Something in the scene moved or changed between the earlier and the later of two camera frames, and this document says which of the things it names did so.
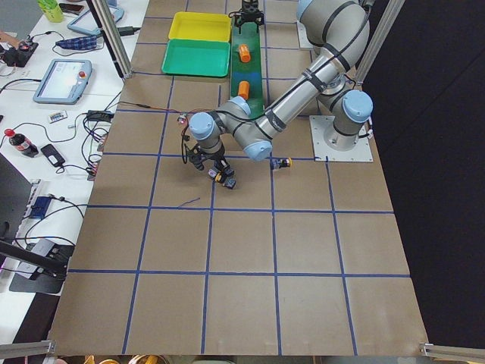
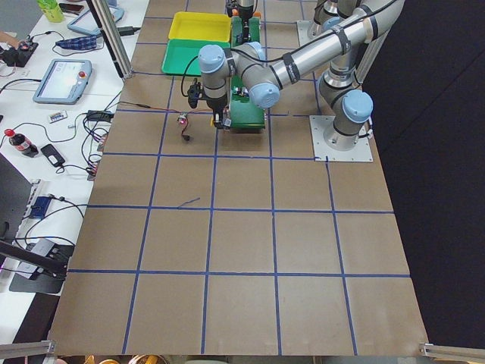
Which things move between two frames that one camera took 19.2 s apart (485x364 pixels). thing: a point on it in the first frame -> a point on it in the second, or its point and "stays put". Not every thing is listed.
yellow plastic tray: [201, 26] stays put
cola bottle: [20, 142] stays put
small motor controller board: [182, 118] stays put
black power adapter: [127, 30] stays put
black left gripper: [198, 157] -> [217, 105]
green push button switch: [231, 181] -> [241, 91]
